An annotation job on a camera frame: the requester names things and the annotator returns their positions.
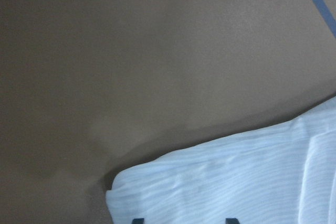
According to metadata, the light blue button-up shirt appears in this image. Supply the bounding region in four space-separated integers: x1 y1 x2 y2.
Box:
106 98 335 223

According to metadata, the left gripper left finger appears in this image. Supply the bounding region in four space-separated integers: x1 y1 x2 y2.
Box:
131 218 144 224

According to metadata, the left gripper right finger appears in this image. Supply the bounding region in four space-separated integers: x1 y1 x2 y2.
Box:
225 218 238 224

